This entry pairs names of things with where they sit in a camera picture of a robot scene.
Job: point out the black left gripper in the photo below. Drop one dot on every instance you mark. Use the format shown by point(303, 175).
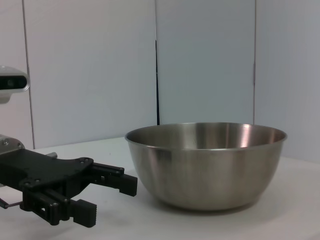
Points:
point(37, 170)

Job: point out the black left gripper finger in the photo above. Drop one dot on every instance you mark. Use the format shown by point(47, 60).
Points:
point(127, 185)

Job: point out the stainless steel mixing bowl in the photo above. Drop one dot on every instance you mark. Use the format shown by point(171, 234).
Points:
point(205, 170)

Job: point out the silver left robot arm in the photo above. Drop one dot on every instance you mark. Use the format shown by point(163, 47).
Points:
point(10, 145)

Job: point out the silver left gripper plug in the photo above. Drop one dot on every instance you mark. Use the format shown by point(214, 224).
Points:
point(53, 155)

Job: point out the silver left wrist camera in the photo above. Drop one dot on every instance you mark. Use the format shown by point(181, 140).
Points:
point(15, 82)

